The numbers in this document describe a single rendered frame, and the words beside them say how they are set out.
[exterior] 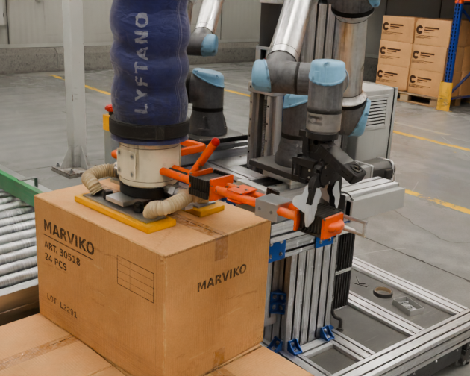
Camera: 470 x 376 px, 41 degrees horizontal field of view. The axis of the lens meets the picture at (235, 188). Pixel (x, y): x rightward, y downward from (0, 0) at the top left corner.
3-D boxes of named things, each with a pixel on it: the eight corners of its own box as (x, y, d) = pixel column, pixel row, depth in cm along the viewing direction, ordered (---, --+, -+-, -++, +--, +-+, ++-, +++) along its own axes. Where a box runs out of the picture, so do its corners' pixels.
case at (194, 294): (39, 313, 203) (33, 194, 191) (137, 277, 232) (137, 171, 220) (163, 398, 165) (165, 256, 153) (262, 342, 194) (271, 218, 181)
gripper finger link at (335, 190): (322, 204, 153) (317, 173, 148) (343, 211, 149) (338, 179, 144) (315, 212, 151) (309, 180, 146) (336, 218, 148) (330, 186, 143)
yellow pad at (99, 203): (73, 201, 187) (73, 185, 186) (101, 195, 194) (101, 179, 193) (148, 234, 166) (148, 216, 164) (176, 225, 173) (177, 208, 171)
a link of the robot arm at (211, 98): (221, 110, 232) (222, 72, 228) (184, 107, 233) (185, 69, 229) (226, 104, 243) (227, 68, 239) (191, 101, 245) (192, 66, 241)
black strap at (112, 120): (92, 128, 179) (92, 115, 178) (156, 119, 196) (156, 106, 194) (144, 145, 165) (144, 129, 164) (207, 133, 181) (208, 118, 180)
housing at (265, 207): (253, 215, 154) (254, 198, 152) (271, 210, 159) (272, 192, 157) (275, 223, 149) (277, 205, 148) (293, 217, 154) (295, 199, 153)
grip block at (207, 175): (186, 194, 167) (186, 172, 165) (212, 187, 174) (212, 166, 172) (208, 202, 162) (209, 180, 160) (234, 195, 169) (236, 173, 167)
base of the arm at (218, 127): (211, 125, 251) (212, 101, 248) (235, 133, 240) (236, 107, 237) (179, 129, 242) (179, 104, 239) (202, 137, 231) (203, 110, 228)
